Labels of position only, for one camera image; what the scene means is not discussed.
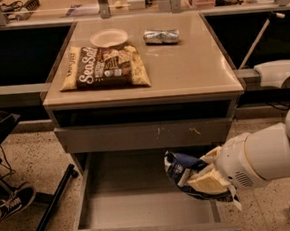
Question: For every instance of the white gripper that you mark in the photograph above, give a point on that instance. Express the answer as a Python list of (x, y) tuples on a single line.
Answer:
[(235, 162)]

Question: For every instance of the blue chip bag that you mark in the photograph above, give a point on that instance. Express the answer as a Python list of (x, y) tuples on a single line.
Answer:
[(181, 167)]

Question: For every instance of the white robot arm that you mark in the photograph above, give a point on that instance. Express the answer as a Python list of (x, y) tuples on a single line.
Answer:
[(269, 150)]

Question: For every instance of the open grey middle drawer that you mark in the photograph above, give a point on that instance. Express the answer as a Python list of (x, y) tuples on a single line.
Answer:
[(129, 191)]

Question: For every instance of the grey drawer cabinet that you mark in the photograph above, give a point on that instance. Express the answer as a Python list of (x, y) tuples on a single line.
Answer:
[(189, 80)]

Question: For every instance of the closed grey top drawer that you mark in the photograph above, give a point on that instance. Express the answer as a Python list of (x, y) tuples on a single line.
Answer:
[(152, 135)]

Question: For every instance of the sea salt cracker bag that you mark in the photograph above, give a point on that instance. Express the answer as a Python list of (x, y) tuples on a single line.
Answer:
[(101, 68)]

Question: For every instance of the white curved base cover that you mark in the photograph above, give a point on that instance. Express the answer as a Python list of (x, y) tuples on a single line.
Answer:
[(273, 73)]

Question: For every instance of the silver foil snack wrapper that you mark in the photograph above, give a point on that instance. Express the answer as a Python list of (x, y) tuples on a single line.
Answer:
[(161, 37)]

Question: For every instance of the white stick with black tip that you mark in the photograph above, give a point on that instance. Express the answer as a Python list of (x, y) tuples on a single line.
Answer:
[(272, 15)]

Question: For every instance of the black white sneaker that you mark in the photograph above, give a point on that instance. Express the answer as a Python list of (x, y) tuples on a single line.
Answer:
[(17, 201)]

